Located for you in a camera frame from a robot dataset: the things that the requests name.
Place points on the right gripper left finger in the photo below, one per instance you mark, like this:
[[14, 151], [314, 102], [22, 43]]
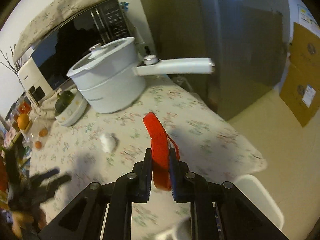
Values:
[[103, 211]]

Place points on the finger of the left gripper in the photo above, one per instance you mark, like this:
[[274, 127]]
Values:
[[40, 177], [53, 186]]

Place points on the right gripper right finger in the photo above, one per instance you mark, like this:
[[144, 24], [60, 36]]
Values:
[[218, 211]]

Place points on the red snack packet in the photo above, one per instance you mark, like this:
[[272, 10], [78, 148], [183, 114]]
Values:
[[160, 148]]

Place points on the white kitchen appliance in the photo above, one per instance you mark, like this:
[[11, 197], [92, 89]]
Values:
[[34, 83]]

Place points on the person left hand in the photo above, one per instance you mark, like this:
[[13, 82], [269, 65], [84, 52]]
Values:
[[24, 219]]

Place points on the small orange in jar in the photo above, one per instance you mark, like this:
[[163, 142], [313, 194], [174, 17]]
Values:
[[38, 144]]

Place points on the large orange on jar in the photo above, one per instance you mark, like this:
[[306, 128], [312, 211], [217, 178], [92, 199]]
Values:
[[23, 121]]

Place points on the floral tablecloth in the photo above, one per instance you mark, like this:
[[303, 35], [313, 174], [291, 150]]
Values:
[[209, 145]]

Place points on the white flower bowl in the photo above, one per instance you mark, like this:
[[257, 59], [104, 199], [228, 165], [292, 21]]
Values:
[[76, 93]]

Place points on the dark green squash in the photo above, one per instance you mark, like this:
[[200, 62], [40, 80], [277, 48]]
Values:
[[63, 100]]

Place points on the white electric cooking pot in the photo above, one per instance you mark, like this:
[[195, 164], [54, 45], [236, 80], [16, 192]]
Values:
[[111, 77]]

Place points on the black microwave oven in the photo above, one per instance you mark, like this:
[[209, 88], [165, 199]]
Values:
[[71, 40]]

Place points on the cardboard box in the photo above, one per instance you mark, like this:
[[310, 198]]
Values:
[[300, 90]]

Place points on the grey refrigerator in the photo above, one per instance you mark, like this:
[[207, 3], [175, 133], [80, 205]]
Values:
[[247, 41]]

